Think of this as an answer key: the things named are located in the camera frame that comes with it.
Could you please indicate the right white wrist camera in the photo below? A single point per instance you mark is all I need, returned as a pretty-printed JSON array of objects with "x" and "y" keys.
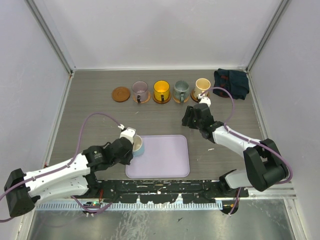
[{"x": 204, "y": 99}]

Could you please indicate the white mug blue handle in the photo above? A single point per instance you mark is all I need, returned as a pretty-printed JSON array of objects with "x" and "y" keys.
[{"x": 138, "y": 146}]

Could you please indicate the grey ceramic mug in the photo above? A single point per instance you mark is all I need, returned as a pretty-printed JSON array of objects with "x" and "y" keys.
[{"x": 181, "y": 90}]

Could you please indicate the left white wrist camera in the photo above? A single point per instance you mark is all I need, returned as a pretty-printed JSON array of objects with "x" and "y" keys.
[{"x": 127, "y": 132}]

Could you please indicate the yellow glass mug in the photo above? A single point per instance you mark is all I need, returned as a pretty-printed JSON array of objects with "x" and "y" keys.
[{"x": 161, "y": 90}]

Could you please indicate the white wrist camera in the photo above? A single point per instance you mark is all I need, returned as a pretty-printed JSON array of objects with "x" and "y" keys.
[
  {"x": 204, "y": 99},
  {"x": 127, "y": 132}
]

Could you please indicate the purple glass cup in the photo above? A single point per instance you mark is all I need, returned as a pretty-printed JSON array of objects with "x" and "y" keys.
[{"x": 140, "y": 91}]

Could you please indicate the slotted cable duct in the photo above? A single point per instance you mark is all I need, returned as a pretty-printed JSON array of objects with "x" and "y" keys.
[{"x": 68, "y": 205}]

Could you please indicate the lilac plastic tray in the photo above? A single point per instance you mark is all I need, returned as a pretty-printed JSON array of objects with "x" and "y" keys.
[{"x": 165, "y": 156}]

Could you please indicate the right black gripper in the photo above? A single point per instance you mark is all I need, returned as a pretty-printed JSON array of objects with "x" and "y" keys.
[{"x": 190, "y": 113}]

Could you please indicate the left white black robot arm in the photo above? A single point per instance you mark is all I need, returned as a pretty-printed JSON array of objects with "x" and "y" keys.
[{"x": 75, "y": 177}]

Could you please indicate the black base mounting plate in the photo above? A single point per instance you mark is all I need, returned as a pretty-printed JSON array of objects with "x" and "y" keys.
[{"x": 158, "y": 191}]

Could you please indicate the dark wooden coaster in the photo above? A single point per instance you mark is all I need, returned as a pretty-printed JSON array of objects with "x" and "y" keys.
[
  {"x": 121, "y": 94},
  {"x": 161, "y": 102},
  {"x": 195, "y": 98}
]

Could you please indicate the woven rattan coaster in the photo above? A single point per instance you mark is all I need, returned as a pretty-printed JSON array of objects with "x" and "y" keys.
[
  {"x": 180, "y": 102},
  {"x": 142, "y": 102}
]

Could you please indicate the dark blue folded cloth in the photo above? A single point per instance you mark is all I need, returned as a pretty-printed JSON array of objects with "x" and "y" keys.
[{"x": 234, "y": 81}]

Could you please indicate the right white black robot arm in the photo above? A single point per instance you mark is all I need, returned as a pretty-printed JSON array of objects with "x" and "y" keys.
[{"x": 264, "y": 165}]

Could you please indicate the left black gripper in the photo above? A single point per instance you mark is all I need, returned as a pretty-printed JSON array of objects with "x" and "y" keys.
[{"x": 126, "y": 160}]

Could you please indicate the cream yellow mug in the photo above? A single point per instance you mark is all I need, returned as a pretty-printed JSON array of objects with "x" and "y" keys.
[{"x": 201, "y": 85}]

